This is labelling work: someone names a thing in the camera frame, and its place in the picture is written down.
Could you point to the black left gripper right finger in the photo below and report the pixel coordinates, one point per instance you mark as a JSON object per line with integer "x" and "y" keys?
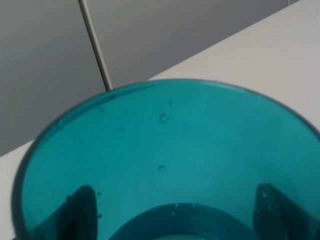
{"x": 277, "y": 217}

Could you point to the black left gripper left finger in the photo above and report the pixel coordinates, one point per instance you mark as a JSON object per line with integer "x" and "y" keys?
{"x": 76, "y": 219}

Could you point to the teal translucent cup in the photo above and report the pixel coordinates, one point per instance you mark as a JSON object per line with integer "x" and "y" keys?
{"x": 175, "y": 159}

